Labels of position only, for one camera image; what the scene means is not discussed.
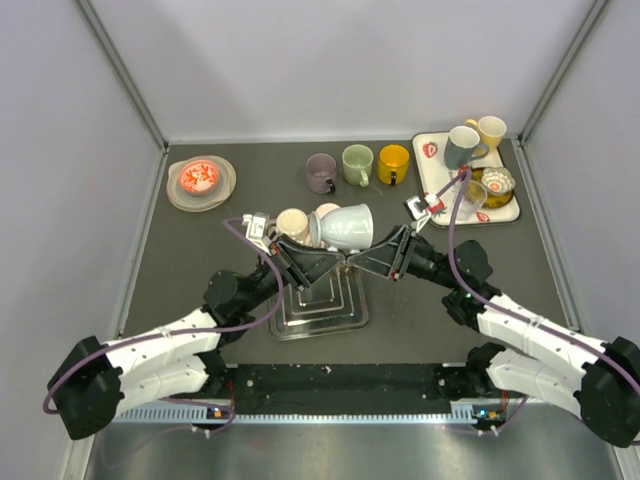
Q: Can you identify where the yellow ceramic mug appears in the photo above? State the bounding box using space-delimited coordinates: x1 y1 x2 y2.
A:
378 144 410 186

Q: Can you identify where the light green ceramic mug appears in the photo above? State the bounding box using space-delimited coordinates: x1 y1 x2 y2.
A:
342 144 374 188

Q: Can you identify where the dark grey tall mug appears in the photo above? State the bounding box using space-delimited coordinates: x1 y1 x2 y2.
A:
444 126 490 170

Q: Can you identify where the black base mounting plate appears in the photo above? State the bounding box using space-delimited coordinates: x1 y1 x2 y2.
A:
169 362 527 416

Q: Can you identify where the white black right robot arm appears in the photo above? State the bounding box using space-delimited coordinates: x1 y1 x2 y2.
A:
347 225 639 448

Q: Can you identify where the red patterned bowl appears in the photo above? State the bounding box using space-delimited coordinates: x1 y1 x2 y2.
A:
179 159 220 196

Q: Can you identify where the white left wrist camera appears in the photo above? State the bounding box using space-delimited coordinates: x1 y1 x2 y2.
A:
241 212 271 252

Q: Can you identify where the clear glass cup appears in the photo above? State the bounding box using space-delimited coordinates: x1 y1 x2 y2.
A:
456 180 488 222

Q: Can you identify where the yellow ceramic bowl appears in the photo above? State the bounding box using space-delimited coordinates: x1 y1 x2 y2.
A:
472 167 515 209

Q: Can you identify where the purple ceramic mug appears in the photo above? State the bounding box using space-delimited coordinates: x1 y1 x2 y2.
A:
306 153 338 194

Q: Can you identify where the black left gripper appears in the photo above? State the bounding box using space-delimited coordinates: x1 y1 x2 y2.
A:
242 234 346 313

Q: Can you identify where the silver metal tray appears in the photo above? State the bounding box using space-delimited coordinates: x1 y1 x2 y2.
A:
267 265 370 341

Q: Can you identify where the pale yellow mug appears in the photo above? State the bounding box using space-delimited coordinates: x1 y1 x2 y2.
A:
464 116 507 150

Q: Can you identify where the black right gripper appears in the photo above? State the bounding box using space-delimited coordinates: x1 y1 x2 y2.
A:
346 225 460 290

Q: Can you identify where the light grey ceramic mug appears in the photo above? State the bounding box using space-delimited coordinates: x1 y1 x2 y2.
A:
309 204 374 251

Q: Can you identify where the grey slotted cable duct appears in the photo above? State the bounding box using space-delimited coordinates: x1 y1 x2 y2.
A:
99 399 526 426

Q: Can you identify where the blue patterned small bowl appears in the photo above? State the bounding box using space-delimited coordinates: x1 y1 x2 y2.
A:
481 167 516 196

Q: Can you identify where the cream ceramic mug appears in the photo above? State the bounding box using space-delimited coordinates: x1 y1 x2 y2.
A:
276 208 310 246

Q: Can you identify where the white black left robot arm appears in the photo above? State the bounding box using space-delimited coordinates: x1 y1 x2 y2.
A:
43 237 346 440

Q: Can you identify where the grey ceramic plate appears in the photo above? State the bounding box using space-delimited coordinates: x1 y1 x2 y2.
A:
166 155 237 213

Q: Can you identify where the pink ceramic mug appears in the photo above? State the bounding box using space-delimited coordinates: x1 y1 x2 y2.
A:
314 203 340 218

